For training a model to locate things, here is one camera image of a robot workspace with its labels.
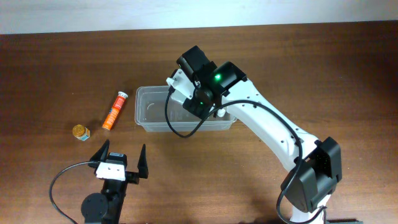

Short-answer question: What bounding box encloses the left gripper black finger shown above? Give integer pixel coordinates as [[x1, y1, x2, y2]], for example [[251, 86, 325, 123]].
[[88, 139, 109, 169], [137, 144, 149, 179]]

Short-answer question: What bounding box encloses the white clear-cap bottle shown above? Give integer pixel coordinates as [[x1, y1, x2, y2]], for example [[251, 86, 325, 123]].
[[216, 109, 226, 118]]

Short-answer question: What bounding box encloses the orange tablet tube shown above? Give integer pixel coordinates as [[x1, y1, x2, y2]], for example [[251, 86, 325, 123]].
[[102, 91, 128, 131]]

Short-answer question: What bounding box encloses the small gold-lid jar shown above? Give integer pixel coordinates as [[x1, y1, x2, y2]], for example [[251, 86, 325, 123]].
[[72, 124, 90, 141]]

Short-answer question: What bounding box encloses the black camera cable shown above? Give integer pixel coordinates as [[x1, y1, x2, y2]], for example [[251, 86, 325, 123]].
[[164, 86, 327, 224], [49, 161, 98, 224]]

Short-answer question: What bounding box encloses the right black camera cable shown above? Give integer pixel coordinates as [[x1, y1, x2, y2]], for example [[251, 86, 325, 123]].
[[164, 86, 327, 224]]

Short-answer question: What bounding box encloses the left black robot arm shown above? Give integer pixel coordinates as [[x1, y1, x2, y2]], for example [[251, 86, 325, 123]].
[[81, 140, 149, 224]]

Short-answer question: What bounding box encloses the clear plastic container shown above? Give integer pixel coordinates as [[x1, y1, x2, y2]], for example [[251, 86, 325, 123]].
[[135, 86, 237, 133]]

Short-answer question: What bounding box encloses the left black camera cable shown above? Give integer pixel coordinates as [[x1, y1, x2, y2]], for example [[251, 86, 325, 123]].
[[49, 161, 98, 224]]

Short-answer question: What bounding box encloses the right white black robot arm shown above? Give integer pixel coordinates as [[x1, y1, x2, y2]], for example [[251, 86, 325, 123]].
[[167, 46, 343, 223]]

